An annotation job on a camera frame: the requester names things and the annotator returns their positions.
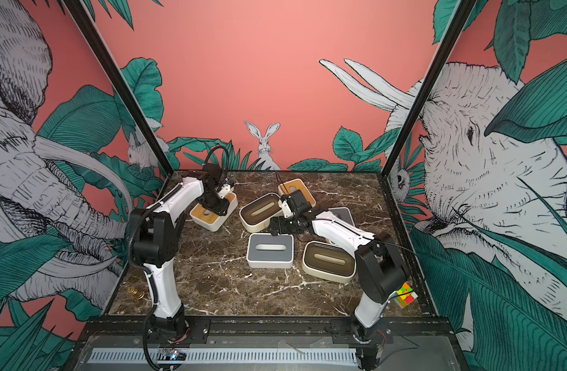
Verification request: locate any grey lid white tissue box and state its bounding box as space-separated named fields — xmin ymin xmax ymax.
xmin=246 ymin=233 xmax=294 ymax=269

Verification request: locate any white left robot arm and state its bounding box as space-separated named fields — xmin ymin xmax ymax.
xmin=127 ymin=163 xmax=232 ymax=319

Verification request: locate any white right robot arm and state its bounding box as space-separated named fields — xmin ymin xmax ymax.
xmin=269 ymin=210 xmax=409 ymax=329

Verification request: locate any wood lid white tissue box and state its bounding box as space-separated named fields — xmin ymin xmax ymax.
xmin=278 ymin=178 xmax=317 ymax=207

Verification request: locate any dark brown lid tissue box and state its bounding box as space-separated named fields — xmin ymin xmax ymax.
xmin=302 ymin=241 xmax=356 ymax=284
xmin=239 ymin=193 xmax=283 ymax=233

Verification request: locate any colourful puzzle cube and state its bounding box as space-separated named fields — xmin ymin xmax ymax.
xmin=393 ymin=282 xmax=418 ymax=308

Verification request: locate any small circuit board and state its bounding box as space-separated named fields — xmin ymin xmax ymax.
xmin=158 ymin=349 xmax=187 ymax=363

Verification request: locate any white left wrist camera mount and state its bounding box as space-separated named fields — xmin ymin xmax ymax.
xmin=216 ymin=182 xmax=233 ymax=199

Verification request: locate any black corrugated cable conduit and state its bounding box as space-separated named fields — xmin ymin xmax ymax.
xmin=127 ymin=144 xmax=231 ymax=371

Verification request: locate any black left frame post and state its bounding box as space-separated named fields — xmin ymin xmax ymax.
xmin=63 ymin=0 xmax=174 ymax=176

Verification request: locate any black frame post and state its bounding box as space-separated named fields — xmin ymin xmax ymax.
xmin=381 ymin=0 xmax=476 ymax=179
xmin=63 ymin=0 xmax=174 ymax=176

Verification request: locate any white slotted cable duct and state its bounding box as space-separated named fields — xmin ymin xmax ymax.
xmin=86 ymin=348 xmax=358 ymax=366

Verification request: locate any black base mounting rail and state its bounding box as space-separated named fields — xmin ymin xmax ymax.
xmin=79 ymin=315 xmax=458 ymax=346

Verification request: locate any black right frame post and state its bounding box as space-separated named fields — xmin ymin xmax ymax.
xmin=381 ymin=0 xmax=476 ymax=179

